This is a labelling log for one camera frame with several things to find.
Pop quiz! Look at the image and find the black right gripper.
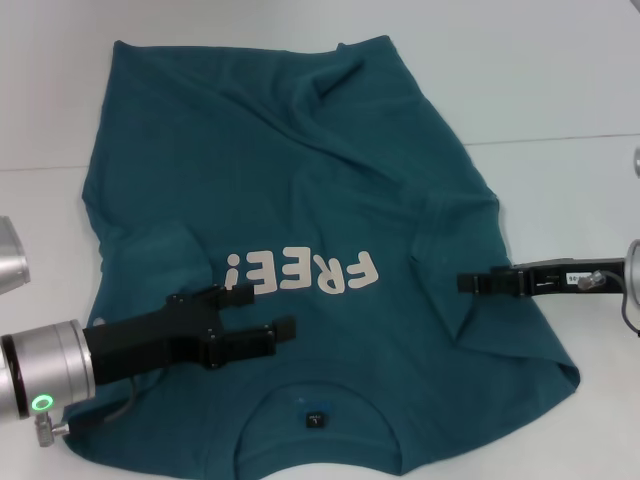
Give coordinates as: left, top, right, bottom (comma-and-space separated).
457, 256, 629, 302

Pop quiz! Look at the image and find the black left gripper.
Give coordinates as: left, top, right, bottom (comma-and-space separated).
81, 282, 298, 387

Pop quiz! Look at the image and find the teal t-shirt with FREE print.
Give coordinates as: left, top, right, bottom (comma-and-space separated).
63, 34, 582, 480

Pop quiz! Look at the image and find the right arm cable with plug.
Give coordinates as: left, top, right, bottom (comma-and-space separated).
576, 268, 640, 338

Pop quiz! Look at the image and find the arm cable with plug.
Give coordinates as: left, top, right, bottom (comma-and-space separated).
576, 268, 640, 338
33, 378, 139, 447

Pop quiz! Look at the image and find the left arm cable with plug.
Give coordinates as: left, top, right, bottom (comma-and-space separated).
33, 378, 139, 447

